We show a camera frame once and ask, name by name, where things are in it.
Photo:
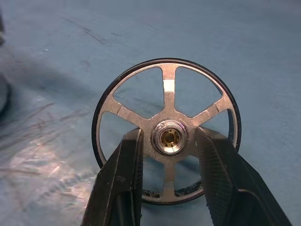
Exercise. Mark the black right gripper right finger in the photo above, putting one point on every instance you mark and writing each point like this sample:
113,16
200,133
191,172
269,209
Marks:
230,188

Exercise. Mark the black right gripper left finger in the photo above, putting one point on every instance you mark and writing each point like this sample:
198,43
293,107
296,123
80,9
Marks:
117,188

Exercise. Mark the grey motor housing copper windings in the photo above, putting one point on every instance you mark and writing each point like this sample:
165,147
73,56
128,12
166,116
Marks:
3,70

